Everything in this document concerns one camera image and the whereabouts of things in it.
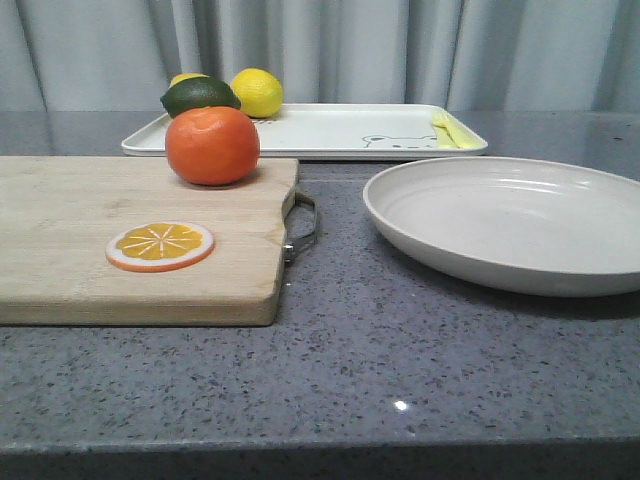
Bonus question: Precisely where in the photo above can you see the orange mandarin fruit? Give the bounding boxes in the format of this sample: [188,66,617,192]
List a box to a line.
[165,106,260,186]

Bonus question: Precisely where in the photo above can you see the beige round plate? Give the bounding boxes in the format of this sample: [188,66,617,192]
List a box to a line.
[363,157,639,297]

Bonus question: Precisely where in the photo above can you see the white rectangular tray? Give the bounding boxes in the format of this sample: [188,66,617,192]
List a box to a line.
[120,102,489,161]

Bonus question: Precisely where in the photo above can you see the yellow lemon right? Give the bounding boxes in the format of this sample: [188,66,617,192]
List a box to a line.
[230,68,284,119]

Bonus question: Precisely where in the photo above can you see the yellow lemon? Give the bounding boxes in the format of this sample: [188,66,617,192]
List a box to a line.
[230,68,284,119]
[169,72,207,87]

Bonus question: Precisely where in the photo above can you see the yellow plastic fork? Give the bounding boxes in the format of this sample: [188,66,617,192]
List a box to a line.
[431,110,459,148]

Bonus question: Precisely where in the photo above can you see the orange slice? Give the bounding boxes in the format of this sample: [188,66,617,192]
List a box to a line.
[105,221,215,273]

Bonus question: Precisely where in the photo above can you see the yellow plastic knife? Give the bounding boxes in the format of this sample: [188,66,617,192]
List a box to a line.
[439,111,487,149]

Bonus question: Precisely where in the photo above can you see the green lime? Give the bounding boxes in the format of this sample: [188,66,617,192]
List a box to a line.
[160,76,241,118]

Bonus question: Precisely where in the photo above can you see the yellow lemon left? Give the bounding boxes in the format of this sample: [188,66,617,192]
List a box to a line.
[169,72,207,87]

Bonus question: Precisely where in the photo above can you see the wooden cutting board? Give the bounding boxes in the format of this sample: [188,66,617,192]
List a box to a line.
[1,156,319,326]

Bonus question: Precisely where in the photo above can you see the grey curtain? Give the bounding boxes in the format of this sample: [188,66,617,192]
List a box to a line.
[1,1,639,112]

